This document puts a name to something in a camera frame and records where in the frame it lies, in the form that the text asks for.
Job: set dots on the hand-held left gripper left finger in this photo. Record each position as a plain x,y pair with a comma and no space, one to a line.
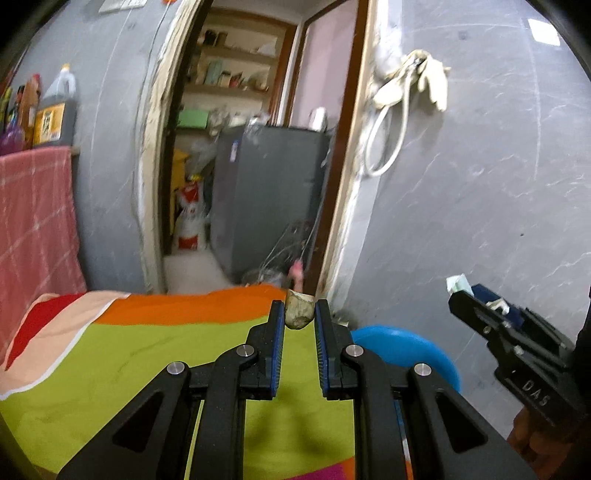
277,350

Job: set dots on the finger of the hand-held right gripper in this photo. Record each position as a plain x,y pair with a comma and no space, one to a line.
475,314
518,318

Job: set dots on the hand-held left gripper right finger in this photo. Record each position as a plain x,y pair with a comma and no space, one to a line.
322,350

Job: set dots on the white green paper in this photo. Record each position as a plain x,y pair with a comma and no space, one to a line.
457,282

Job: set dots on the blue plastic basin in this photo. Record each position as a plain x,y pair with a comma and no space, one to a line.
415,350

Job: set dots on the person's right hand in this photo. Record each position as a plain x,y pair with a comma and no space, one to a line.
524,434

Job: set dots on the pink plastic item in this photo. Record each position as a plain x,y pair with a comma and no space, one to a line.
297,274

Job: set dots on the colourful patchwork blanket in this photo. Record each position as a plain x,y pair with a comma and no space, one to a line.
138,360

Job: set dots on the red white gas cylinder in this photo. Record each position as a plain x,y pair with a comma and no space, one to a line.
191,230

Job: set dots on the grey washing machine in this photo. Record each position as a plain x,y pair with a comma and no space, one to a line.
268,198

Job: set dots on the yellow board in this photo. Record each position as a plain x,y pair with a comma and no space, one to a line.
179,175

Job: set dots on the white rubber gloves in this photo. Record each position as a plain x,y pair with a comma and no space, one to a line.
436,83

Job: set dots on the green box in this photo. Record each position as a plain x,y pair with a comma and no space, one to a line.
194,119

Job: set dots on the wooden shelf unit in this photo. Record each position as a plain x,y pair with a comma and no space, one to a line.
231,90

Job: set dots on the pink plaid cloth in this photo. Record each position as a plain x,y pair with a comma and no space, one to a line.
37,221

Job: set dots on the green cup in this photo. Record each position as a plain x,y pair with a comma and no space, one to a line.
213,74

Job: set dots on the large dark oil jug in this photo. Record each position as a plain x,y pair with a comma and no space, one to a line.
55,120

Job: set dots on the orange plastic bottle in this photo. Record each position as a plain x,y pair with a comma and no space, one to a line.
30,106

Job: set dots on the wooden door frame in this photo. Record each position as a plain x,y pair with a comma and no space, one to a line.
152,184

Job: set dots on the white wall socket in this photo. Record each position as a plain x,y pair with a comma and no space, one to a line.
120,4

